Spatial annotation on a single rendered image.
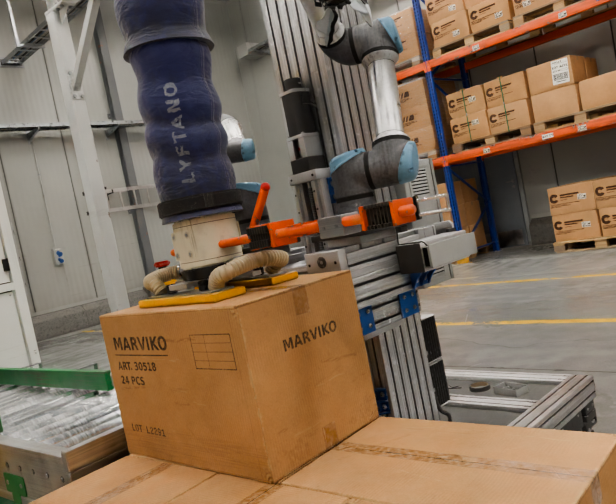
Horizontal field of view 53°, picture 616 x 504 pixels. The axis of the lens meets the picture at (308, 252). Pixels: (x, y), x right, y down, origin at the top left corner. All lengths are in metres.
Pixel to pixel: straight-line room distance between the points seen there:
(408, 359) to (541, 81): 6.85
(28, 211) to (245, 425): 10.10
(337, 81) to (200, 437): 1.23
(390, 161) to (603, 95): 6.79
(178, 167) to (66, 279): 9.90
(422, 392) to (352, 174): 0.89
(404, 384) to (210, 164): 1.08
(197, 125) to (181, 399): 0.69
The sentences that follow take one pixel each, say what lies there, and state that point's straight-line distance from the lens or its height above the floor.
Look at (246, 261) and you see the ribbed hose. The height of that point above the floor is 1.02.
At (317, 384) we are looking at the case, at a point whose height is 0.70.
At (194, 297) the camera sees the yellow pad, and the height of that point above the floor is 0.96.
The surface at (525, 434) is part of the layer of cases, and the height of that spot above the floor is 0.54.
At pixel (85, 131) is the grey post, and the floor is 2.13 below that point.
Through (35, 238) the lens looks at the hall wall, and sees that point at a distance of 11.33.
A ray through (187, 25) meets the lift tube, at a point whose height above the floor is 1.63.
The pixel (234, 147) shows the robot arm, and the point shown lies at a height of 1.38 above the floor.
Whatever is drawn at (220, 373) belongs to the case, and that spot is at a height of 0.79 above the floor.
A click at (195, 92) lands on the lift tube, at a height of 1.46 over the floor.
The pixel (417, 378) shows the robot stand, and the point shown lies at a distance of 2.32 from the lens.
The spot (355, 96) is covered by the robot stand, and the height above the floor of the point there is 1.48.
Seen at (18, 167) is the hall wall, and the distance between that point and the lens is 11.45.
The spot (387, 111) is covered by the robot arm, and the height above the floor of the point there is 1.36.
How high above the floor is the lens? 1.09
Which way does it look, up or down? 3 degrees down
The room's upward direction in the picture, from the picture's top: 11 degrees counter-clockwise
